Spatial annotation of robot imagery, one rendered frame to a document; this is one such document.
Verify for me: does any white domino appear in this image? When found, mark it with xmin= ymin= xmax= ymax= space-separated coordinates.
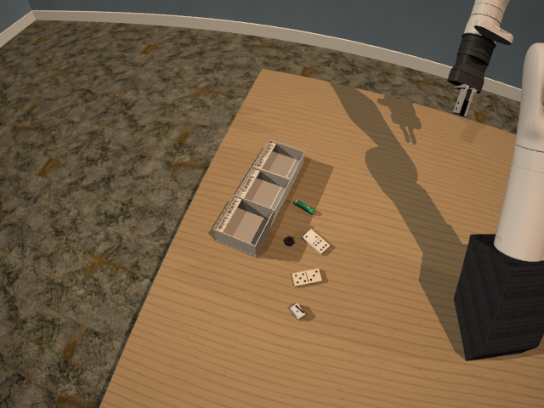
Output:
xmin=302 ymin=230 xmax=330 ymax=255
xmin=292 ymin=269 xmax=322 ymax=287

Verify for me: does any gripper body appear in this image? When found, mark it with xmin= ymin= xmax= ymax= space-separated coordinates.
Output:
xmin=447 ymin=14 xmax=513 ymax=94

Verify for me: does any grey three-compartment bin rack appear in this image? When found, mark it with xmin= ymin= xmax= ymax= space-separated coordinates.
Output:
xmin=213 ymin=140 xmax=305 ymax=257

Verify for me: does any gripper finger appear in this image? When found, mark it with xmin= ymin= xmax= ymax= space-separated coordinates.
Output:
xmin=459 ymin=88 xmax=477 ymax=116
xmin=453 ymin=84 xmax=469 ymax=114

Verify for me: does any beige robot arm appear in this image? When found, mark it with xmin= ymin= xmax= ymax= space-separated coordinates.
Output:
xmin=471 ymin=0 xmax=544 ymax=262

